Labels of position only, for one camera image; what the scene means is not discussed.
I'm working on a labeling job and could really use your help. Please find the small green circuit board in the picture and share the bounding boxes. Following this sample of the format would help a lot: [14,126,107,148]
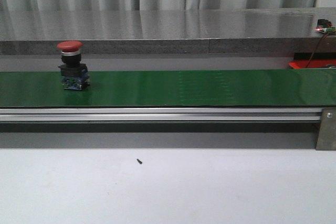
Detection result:
[315,19,335,35]

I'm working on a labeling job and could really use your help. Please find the red mushroom push button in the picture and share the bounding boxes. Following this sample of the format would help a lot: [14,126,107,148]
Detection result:
[57,40,90,91]

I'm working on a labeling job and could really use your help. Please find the red black wire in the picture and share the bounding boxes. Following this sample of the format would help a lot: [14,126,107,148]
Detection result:
[304,31,328,69]

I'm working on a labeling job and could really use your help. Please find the aluminium conveyor side rail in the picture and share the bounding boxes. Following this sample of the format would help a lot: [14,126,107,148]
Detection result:
[1,107,323,122]

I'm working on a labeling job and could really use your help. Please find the grey stone counter shelf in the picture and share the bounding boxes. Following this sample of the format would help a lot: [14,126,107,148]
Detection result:
[1,7,335,55]

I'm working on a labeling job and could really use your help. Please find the steel conveyor support bracket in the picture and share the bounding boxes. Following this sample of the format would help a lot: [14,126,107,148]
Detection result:
[316,108,336,151]

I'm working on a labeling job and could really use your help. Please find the green conveyor belt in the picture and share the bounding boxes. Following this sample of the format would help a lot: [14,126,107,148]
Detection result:
[1,69,335,108]

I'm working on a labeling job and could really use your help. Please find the red plastic tray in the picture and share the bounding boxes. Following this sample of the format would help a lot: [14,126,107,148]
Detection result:
[288,59,335,69]

